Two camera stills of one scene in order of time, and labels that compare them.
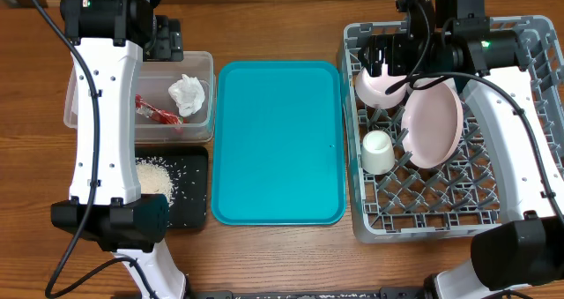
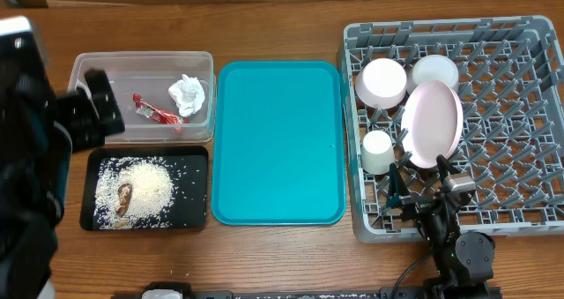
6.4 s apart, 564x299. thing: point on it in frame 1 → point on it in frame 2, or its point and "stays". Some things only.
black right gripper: x=398 y=44 → x=393 y=197
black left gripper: x=169 y=44 → x=90 y=130
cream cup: x=378 y=155 stays
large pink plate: x=432 y=124 stays
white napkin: x=189 y=94 stays
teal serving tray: x=278 y=145 stays
